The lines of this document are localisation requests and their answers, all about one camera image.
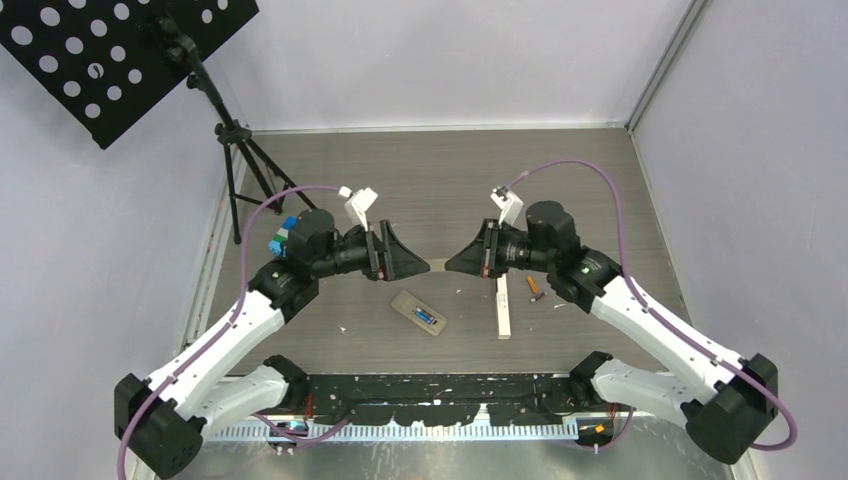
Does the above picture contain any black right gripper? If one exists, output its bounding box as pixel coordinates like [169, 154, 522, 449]
[447, 220, 553, 280]

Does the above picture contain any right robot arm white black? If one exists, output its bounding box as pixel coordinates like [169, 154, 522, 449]
[445, 201, 779, 465]

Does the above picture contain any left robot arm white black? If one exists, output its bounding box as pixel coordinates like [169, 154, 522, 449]
[114, 209, 430, 479]

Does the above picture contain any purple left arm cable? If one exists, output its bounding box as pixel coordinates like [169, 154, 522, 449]
[116, 185, 347, 480]

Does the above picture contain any green blue toy brick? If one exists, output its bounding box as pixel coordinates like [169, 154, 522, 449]
[268, 235, 287, 256]

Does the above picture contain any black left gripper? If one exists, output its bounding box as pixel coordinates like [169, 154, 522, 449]
[312, 219, 428, 281]

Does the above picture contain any blue battery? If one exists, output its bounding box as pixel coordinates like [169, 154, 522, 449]
[414, 306, 438, 325]

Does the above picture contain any orange battery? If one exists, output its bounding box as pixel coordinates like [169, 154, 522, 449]
[526, 276, 539, 295]

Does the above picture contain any aluminium rail frame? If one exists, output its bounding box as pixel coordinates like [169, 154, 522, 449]
[137, 370, 745, 444]

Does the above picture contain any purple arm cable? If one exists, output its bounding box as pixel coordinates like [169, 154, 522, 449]
[506, 158, 799, 452]
[116, 185, 347, 480]

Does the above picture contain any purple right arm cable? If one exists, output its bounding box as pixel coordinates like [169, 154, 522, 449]
[506, 158, 799, 452]

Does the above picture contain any white slim remote control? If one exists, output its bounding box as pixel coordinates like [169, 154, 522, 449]
[495, 276, 512, 340]

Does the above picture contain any black perforated music stand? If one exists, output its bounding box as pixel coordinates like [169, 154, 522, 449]
[1, 0, 295, 204]

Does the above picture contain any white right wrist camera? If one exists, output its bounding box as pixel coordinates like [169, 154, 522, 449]
[490, 186, 524, 226]

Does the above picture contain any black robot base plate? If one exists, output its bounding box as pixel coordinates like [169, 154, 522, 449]
[243, 372, 639, 429]

